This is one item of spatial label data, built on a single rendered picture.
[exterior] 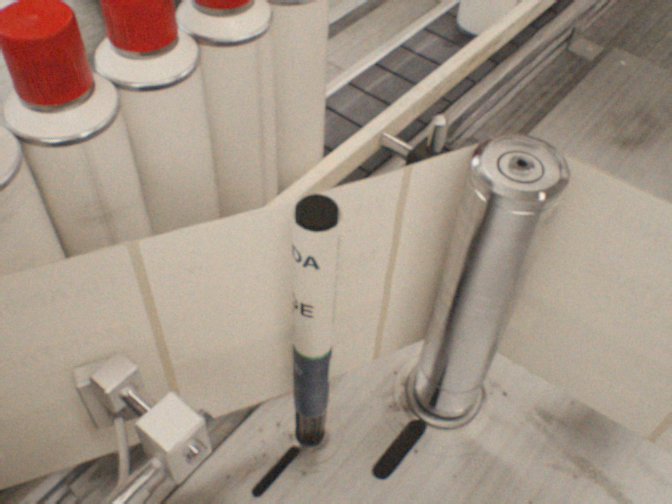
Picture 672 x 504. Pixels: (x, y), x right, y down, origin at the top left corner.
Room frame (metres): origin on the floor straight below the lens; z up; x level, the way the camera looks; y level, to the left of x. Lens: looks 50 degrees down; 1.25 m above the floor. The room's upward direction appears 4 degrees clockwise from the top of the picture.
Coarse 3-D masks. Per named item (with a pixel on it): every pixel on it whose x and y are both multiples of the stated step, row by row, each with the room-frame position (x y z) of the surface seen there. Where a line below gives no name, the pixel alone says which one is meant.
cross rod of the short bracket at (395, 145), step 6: (384, 132) 0.40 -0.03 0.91; (384, 138) 0.39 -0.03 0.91; (390, 138) 0.39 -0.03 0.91; (396, 138) 0.39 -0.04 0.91; (378, 144) 0.39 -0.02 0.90; (384, 144) 0.39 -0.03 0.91; (390, 144) 0.39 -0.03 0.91; (396, 144) 0.38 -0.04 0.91; (402, 144) 0.38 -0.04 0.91; (408, 144) 0.38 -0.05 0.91; (390, 150) 0.38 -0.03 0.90; (396, 150) 0.38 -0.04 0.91; (402, 150) 0.38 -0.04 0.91; (408, 150) 0.38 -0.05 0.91; (402, 156) 0.38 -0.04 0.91
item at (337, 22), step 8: (352, 0) 0.49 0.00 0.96; (360, 0) 0.49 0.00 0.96; (368, 0) 0.49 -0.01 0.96; (376, 0) 0.50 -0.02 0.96; (384, 0) 0.51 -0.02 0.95; (336, 8) 0.47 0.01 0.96; (344, 8) 0.48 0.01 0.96; (352, 8) 0.48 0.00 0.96; (360, 8) 0.48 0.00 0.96; (368, 8) 0.49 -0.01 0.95; (336, 16) 0.46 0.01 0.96; (344, 16) 0.47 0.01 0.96; (352, 16) 0.48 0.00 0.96; (360, 16) 0.48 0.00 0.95; (336, 24) 0.46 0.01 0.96; (344, 24) 0.47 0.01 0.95; (328, 32) 0.45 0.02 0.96; (336, 32) 0.46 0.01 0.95
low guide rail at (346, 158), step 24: (528, 0) 0.59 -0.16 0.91; (552, 0) 0.62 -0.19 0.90; (504, 24) 0.55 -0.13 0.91; (480, 48) 0.51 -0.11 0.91; (456, 72) 0.48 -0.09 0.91; (408, 96) 0.44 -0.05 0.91; (432, 96) 0.45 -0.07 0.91; (384, 120) 0.40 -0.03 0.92; (408, 120) 0.42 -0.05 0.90; (360, 144) 0.38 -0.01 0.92; (336, 168) 0.35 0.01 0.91; (288, 192) 0.32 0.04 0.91; (312, 192) 0.33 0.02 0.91
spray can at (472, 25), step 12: (468, 0) 0.58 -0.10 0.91; (480, 0) 0.58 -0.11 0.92; (492, 0) 0.57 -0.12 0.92; (504, 0) 0.57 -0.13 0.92; (516, 0) 0.59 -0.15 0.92; (468, 12) 0.58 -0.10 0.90; (480, 12) 0.57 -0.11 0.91; (492, 12) 0.57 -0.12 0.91; (504, 12) 0.58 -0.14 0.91; (456, 24) 0.60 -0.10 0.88; (468, 24) 0.58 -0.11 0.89; (480, 24) 0.57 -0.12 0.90; (492, 24) 0.57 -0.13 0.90; (468, 36) 0.58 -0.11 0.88
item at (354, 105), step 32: (416, 32) 0.58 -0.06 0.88; (448, 32) 0.58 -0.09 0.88; (384, 64) 0.52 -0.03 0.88; (416, 64) 0.53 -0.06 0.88; (480, 64) 0.54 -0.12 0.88; (352, 96) 0.48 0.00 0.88; (384, 96) 0.48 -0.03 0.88; (448, 96) 0.49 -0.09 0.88; (352, 128) 0.43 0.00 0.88; (416, 128) 0.44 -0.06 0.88; (384, 160) 0.40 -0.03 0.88
